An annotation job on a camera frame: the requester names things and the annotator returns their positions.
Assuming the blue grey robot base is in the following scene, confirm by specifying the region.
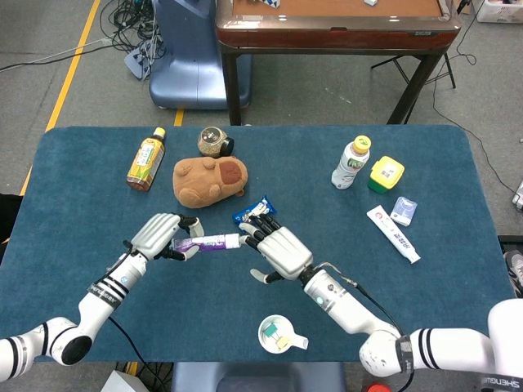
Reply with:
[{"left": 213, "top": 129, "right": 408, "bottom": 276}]
[{"left": 149, "top": 0, "right": 253, "bottom": 110}]

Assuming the bundle of black cables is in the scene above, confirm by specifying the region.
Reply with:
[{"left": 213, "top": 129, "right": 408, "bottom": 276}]
[{"left": 100, "top": 0, "right": 164, "bottom": 54}]

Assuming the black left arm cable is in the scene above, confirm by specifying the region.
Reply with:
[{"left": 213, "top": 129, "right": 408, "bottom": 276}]
[{"left": 106, "top": 316, "right": 164, "bottom": 392}]

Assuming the long white toothpaste tube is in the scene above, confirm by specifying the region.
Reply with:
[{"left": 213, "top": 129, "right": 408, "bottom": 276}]
[{"left": 365, "top": 205, "right": 422, "bottom": 265}]

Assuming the blue grey robot torso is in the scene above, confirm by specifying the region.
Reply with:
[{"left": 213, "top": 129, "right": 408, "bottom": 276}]
[{"left": 171, "top": 361, "right": 346, "bottom": 392}]

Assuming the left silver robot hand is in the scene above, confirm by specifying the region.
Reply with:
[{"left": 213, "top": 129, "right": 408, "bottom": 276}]
[{"left": 123, "top": 212, "right": 205, "bottom": 262}]

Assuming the purple toothpaste tube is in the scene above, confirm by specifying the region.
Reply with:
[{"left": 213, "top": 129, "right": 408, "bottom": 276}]
[{"left": 171, "top": 233, "right": 246, "bottom": 255}]

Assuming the tea bottle yellow label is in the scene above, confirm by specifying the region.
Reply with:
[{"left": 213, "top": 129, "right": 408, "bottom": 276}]
[{"left": 126, "top": 127, "right": 167, "bottom": 193}]

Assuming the blue table cloth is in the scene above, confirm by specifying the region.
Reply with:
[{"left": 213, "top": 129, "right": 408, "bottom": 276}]
[{"left": 0, "top": 124, "right": 516, "bottom": 363}]

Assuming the grey sneaker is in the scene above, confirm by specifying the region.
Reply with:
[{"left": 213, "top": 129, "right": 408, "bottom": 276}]
[{"left": 503, "top": 249, "right": 523, "bottom": 298}]

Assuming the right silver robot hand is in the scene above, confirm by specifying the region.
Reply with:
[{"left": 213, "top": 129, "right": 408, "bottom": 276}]
[{"left": 239, "top": 215, "right": 315, "bottom": 285}]

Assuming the small white pink-lidded box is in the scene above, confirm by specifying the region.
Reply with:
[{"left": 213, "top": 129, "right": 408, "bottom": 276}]
[{"left": 389, "top": 196, "right": 419, "bottom": 227}]

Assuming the white yellow-capped drink bottle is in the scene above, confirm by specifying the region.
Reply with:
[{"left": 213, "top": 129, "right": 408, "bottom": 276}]
[{"left": 330, "top": 135, "right": 373, "bottom": 190}]

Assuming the brown capybara plush toy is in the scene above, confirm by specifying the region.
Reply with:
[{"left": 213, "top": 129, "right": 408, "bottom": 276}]
[{"left": 172, "top": 156, "right": 249, "bottom": 209}]

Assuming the green container yellow lid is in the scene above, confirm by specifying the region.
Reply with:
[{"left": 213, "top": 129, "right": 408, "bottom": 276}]
[{"left": 367, "top": 155, "right": 406, "bottom": 193}]

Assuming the grey power strip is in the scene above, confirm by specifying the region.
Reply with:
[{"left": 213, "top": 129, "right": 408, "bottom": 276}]
[{"left": 123, "top": 38, "right": 159, "bottom": 81}]

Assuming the white plastic mug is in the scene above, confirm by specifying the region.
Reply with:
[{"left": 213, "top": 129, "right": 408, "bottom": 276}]
[{"left": 257, "top": 314, "right": 310, "bottom": 354}]

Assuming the glass grain jar black lid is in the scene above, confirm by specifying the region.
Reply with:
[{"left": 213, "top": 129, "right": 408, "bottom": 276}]
[{"left": 197, "top": 127, "right": 235, "bottom": 158}]

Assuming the white plastic basket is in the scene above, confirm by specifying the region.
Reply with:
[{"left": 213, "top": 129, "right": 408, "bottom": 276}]
[{"left": 476, "top": 0, "right": 523, "bottom": 24}]

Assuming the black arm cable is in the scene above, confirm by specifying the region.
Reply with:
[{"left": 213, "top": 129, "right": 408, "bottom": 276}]
[
  {"left": 106, "top": 316, "right": 164, "bottom": 392},
  {"left": 318, "top": 261, "right": 416, "bottom": 392}
]

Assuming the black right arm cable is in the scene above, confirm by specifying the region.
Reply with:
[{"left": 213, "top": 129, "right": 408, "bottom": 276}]
[{"left": 318, "top": 261, "right": 416, "bottom": 392}]

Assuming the brown wooden mahjong table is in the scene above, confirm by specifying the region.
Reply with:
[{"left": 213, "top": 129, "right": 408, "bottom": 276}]
[{"left": 215, "top": 0, "right": 463, "bottom": 126}]

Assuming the blue cookie snack packet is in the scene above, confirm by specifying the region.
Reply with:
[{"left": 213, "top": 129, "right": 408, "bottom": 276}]
[{"left": 231, "top": 196, "right": 278, "bottom": 225}]

